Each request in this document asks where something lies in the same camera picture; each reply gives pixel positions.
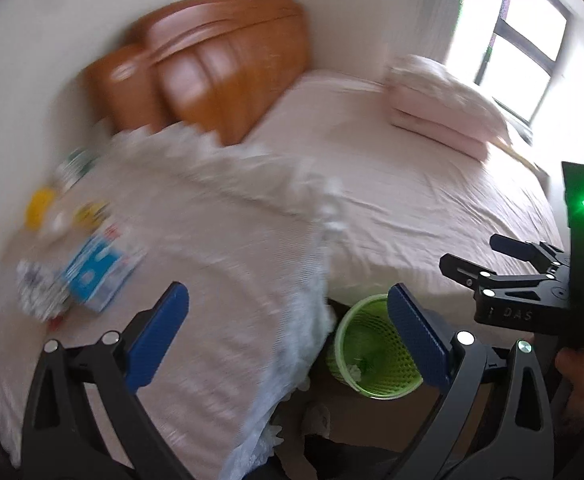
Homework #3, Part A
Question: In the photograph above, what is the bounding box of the plain yellow object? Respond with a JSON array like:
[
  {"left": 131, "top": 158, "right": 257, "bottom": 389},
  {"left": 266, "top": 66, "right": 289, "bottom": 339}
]
[{"left": 25, "top": 187, "right": 56, "bottom": 229}]

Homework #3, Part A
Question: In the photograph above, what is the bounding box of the folded pink quilt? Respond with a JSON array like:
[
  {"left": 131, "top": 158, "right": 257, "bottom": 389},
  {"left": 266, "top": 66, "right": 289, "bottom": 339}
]
[{"left": 384, "top": 54, "right": 513, "bottom": 162}]

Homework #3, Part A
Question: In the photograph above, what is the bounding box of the blue white packet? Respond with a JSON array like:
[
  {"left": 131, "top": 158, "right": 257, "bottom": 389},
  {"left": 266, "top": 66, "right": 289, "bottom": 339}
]
[{"left": 62, "top": 224, "right": 149, "bottom": 314}]

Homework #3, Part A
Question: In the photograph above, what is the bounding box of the white lace tablecloth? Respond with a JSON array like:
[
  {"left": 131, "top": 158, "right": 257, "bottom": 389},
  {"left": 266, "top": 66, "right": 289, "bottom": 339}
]
[{"left": 0, "top": 125, "right": 343, "bottom": 480}]

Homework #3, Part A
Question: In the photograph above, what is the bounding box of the brown wooden headboard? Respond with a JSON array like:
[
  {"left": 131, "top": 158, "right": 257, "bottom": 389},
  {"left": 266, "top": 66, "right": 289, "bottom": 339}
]
[{"left": 82, "top": 0, "right": 313, "bottom": 147}]

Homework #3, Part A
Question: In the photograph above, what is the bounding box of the window with dark frame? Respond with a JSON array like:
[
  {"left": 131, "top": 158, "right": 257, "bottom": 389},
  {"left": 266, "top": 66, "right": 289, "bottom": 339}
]
[{"left": 446, "top": 0, "right": 573, "bottom": 127}]

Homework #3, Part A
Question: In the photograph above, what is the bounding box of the person's right hand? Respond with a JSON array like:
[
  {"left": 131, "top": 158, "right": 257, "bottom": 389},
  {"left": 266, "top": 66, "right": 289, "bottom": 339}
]
[{"left": 555, "top": 345, "right": 584, "bottom": 398}]

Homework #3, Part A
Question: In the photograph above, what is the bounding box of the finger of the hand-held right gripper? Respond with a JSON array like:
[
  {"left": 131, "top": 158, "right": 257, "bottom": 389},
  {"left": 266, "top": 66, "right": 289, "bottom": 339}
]
[
  {"left": 439, "top": 253, "right": 498, "bottom": 294},
  {"left": 489, "top": 233, "right": 570, "bottom": 274}
]

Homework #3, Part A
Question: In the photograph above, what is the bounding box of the green mesh wastebasket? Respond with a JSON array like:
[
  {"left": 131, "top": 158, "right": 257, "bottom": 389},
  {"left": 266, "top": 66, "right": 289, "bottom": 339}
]
[{"left": 326, "top": 294, "right": 425, "bottom": 401}]

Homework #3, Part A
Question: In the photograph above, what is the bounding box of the crumpled printed wrapper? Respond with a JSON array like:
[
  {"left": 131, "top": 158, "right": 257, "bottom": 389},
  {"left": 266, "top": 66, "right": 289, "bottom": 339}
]
[{"left": 15, "top": 259, "right": 74, "bottom": 324}]

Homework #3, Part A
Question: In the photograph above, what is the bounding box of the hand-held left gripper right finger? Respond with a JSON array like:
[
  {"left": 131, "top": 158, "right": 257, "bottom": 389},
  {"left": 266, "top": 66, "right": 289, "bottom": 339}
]
[{"left": 388, "top": 282, "right": 555, "bottom": 480}]

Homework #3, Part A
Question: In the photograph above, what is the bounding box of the bed with pink sheet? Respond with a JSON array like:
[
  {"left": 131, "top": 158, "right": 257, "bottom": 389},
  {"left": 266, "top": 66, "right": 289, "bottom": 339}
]
[{"left": 244, "top": 67, "right": 566, "bottom": 311}]

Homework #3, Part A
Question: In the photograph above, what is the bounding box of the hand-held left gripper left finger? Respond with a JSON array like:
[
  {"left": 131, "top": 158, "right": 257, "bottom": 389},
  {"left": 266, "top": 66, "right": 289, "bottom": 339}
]
[{"left": 22, "top": 282, "right": 193, "bottom": 480}]

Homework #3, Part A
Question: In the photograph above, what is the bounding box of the small yellow printed packet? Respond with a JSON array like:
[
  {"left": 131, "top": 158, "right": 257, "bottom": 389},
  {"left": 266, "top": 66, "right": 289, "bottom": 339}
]
[{"left": 74, "top": 202, "right": 111, "bottom": 227}]

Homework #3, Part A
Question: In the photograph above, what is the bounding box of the green white wrapper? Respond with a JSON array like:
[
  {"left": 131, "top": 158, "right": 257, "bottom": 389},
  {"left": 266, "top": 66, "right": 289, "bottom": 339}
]
[{"left": 53, "top": 147, "right": 104, "bottom": 192}]

